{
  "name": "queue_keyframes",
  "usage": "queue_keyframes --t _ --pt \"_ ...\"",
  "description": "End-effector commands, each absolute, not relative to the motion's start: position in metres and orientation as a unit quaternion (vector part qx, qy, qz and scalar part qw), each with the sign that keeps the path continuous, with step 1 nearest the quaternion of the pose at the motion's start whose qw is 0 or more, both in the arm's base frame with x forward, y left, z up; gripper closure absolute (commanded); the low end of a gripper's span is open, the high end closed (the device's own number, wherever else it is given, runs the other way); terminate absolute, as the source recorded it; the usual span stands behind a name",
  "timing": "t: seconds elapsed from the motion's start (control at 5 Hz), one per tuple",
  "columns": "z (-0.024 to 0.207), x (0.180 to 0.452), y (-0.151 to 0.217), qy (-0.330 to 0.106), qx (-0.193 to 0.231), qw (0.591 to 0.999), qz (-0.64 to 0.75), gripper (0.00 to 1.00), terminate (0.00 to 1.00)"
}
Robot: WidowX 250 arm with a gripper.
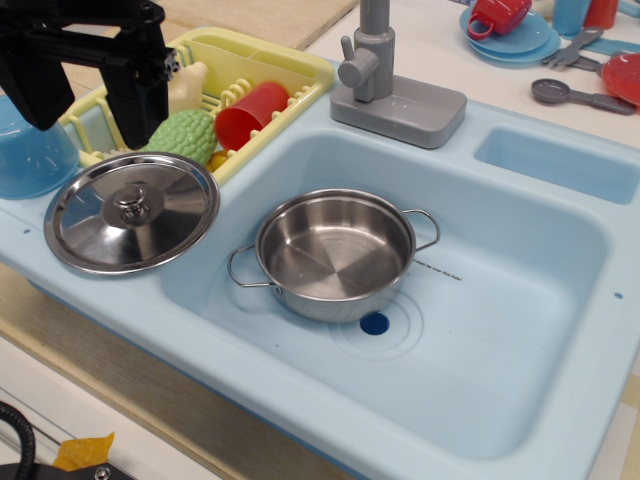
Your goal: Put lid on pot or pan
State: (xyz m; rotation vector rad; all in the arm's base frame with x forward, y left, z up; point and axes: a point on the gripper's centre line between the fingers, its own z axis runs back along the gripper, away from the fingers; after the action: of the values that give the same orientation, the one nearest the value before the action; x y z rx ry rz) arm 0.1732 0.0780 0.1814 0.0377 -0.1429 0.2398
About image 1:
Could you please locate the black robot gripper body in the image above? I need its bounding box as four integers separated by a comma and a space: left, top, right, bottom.
1, 1, 177, 68

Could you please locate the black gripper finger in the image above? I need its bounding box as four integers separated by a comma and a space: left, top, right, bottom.
1, 55, 75, 131
99, 58, 170, 149

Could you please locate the steel pot lid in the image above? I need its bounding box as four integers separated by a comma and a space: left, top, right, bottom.
44, 152, 221, 275

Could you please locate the cream toy bottle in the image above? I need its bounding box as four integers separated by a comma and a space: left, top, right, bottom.
168, 62, 209, 114

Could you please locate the green bumpy toy vegetable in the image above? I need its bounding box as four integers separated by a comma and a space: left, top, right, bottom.
141, 109, 217, 166

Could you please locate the blue plastic bowl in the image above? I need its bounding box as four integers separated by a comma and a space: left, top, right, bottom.
1, 95, 79, 199

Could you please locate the red plastic cup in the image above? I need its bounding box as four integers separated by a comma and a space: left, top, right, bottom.
214, 82, 289, 150

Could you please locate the yellow toy piece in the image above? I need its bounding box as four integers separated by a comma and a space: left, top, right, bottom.
205, 150, 229, 173

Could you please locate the grey toy faucet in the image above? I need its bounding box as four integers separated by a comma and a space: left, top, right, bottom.
330, 1, 467, 149

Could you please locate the blue plate lower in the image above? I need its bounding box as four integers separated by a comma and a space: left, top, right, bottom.
468, 28, 560, 68

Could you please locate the blue plate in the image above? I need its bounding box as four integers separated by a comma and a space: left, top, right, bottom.
469, 11, 550, 54
468, 28, 560, 68

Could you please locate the yellow tape piece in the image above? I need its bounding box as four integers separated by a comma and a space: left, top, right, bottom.
52, 432, 115, 472

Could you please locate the red mug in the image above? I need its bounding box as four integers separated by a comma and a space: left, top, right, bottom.
466, 0, 532, 41

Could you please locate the blue plate upper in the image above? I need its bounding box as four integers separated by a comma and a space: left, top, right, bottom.
469, 11, 550, 54

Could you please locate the grey toy spoon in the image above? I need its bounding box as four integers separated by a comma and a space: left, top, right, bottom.
531, 78, 637, 116

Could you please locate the grey toy fork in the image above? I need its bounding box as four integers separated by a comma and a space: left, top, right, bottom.
542, 27, 604, 68

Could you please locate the blue plastic cup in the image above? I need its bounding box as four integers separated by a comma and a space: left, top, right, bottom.
552, 0, 591, 36

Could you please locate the light blue toy sink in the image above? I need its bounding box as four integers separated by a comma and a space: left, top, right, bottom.
1, 97, 639, 479

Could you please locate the red cup at back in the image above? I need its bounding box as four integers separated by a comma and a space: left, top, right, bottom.
583, 0, 619, 30

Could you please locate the blue tray strip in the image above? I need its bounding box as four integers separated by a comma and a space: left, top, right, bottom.
585, 38, 640, 56

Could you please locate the red plate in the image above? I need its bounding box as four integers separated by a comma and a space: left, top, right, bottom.
601, 53, 639, 106

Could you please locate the steel pot with handles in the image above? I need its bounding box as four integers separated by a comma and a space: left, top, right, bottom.
250, 188, 441, 324

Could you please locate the black cable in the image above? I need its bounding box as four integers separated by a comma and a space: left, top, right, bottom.
0, 400, 37, 480

